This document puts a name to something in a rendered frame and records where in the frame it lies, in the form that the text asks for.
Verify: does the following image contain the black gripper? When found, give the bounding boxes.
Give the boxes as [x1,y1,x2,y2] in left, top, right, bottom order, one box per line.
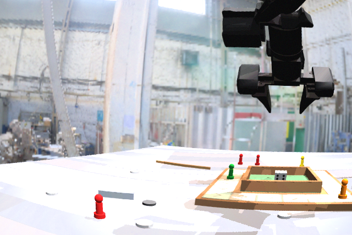
[236,49,334,114]

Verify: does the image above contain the green pawn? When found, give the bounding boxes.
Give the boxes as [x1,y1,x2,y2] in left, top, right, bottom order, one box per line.
[227,164,234,179]

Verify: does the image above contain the orange pawn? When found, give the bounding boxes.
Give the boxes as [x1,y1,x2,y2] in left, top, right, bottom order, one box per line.
[338,179,348,199]

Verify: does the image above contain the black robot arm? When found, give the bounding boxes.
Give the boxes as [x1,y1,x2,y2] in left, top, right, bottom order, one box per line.
[222,0,314,69]

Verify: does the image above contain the white die with black pips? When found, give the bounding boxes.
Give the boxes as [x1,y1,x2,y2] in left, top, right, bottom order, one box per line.
[274,170,287,181]

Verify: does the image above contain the dark grey flat disc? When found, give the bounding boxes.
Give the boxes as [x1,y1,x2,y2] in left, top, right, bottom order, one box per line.
[142,200,156,206]

